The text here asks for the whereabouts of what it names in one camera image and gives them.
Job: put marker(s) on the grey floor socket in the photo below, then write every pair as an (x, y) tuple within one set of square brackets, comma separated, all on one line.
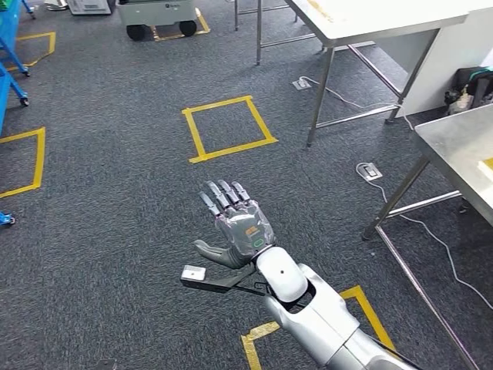
[(372, 171), (301, 84)]

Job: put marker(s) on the steel frame table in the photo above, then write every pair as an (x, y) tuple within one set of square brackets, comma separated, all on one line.
[(365, 15)]

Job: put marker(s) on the black bag with teal trim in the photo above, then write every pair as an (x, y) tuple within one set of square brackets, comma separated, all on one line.
[(473, 87)]

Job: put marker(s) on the black right wrist camera bracket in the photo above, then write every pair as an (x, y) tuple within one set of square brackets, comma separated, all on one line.
[(223, 285)]

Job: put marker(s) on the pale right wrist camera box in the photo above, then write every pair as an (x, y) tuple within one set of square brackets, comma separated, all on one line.
[(193, 273)]

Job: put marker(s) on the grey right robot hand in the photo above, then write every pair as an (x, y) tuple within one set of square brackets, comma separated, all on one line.
[(246, 230)]

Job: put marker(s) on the white wheeled cart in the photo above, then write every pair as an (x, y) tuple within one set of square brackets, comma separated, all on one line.
[(157, 13)]

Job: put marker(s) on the blue metal shelf rack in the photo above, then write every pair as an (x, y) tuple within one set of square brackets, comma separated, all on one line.
[(4, 102), (10, 25)]

